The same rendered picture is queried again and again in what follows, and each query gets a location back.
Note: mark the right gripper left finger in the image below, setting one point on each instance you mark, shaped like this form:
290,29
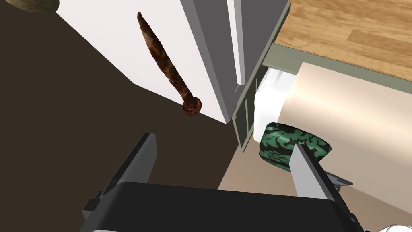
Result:
138,161

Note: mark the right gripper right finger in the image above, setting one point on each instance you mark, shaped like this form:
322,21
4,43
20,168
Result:
305,177

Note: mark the green framed bed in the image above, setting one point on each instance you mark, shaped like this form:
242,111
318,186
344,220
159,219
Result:
354,112

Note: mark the white door leaf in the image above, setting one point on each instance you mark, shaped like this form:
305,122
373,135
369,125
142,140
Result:
119,42

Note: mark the olive brown round knob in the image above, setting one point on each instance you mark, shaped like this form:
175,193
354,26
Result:
35,4

